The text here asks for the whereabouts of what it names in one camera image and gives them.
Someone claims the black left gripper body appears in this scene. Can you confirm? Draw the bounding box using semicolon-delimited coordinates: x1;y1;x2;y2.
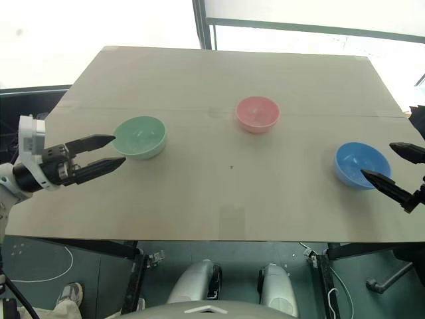
39;142;80;187

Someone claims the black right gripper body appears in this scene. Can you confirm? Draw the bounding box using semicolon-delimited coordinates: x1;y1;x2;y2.
412;175;425;208

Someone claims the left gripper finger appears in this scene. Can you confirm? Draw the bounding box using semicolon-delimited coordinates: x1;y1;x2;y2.
65;134;117;155
62;157;127;187

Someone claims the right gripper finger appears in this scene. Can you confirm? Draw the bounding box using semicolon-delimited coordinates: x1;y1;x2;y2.
360;169;418;214
388;141;425;164

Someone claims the black object at table side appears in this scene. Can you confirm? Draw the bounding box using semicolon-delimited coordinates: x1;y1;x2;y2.
402;104;425;141

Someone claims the blue bowl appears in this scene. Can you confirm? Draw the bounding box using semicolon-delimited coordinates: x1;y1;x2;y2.
333;142;392;191

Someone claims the green bowl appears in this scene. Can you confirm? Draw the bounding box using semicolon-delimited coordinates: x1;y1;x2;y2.
112;115;167;161

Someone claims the dark cabinet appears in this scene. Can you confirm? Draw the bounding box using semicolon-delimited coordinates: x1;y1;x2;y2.
0;84;71;164

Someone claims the metal table clamp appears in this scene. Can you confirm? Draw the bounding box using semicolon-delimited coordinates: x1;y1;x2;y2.
145;249;166;267
303;247;318;267

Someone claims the black table leg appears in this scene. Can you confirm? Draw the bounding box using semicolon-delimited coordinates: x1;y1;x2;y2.
120;249;149;315
311;254;339;319

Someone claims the white sneaker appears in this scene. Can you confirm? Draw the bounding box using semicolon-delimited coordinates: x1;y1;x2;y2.
55;281;84;307

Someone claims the red bowl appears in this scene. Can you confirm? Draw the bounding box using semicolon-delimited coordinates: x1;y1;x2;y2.
235;96;282;134

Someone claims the beige trouser leg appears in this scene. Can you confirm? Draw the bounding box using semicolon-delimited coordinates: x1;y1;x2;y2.
16;298;82;319

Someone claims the silver right robot thigh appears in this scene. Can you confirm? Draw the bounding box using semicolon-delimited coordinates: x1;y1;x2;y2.
258;262;298;316

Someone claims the silver robot thigh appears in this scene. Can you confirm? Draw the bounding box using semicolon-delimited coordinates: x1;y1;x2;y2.
165;259;222;305
258;262;298;316

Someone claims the silver left robot thigh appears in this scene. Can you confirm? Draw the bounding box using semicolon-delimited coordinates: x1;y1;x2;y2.
165;259;222;305

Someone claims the grey robot torso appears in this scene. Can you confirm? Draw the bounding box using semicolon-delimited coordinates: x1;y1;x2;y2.
116;296;290;319

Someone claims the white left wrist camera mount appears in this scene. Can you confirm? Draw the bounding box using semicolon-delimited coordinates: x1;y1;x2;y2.
17;114;64;192

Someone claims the black table frame bar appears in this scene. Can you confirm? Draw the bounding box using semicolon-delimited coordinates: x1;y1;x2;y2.
64;239;139;261
326;243;414;261

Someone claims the black pipe handle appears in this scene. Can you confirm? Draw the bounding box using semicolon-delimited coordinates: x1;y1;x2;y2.
365;261;414;295

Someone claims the white floor cable loop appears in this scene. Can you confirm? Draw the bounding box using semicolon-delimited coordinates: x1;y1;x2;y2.
6;243;74;284

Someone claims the thin white cable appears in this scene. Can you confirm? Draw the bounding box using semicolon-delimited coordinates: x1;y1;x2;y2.
326;269;355;319

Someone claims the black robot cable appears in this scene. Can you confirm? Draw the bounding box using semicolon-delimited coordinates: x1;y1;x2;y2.
0;265;38;319

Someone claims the dark window frame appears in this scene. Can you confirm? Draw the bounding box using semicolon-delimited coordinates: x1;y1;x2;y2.
191;0;425;51

